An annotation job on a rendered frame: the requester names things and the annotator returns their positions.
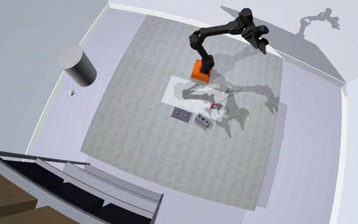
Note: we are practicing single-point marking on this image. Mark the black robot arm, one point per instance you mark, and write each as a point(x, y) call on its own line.
point(235, 28)

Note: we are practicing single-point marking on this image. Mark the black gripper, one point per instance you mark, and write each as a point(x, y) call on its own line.
point(249, 35)

